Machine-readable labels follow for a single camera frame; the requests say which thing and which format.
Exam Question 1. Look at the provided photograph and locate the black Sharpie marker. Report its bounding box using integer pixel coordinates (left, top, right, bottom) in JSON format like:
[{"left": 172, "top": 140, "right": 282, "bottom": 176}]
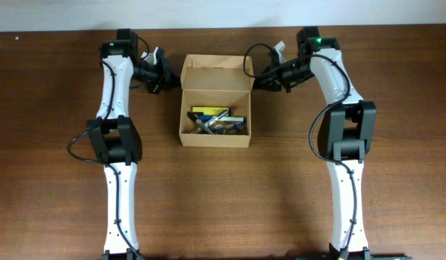
[{"left": 187, "top": 111, "right": 217, "bottom": 134}]

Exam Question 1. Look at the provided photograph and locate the cardboard box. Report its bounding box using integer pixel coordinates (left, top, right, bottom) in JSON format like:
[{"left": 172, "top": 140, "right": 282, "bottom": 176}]
[{"left": 178, "top": 54, "right": 254, "bottom": 148}]

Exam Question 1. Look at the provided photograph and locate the blue whiteboard marker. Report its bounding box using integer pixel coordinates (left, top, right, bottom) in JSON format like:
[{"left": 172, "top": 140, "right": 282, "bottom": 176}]
[{"left": 199, "top": 115, "right": 247, "bottom": 123}]

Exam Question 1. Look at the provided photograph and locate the blue gel pen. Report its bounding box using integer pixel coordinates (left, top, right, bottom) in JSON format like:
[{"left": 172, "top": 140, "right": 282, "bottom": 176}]
[{"left": 210, "top": 121, "right": 246, "bottom": 134}]

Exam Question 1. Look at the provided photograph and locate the yellow highlighter marker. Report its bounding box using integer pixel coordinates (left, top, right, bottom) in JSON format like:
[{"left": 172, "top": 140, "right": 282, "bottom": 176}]
[{"left": 191, "top": 106, "right": 231, "bottom": 116}]

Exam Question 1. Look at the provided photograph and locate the black whiteboard marker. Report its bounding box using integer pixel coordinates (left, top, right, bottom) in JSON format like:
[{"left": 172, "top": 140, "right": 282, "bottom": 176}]
[{"left": 193, "top": 110, "right": 228, "bottom": 134}]

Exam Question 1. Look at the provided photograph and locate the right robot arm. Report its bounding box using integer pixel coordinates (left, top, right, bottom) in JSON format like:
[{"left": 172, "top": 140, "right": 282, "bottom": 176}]
[{"left": 252, "top": 26, "right": 377, "bottom": 259}]

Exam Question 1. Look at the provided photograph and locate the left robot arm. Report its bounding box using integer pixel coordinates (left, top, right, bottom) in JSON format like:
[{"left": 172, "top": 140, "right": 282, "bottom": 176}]
[{"left": 87, "top": 29, "right": 181, "bottom": 259}]

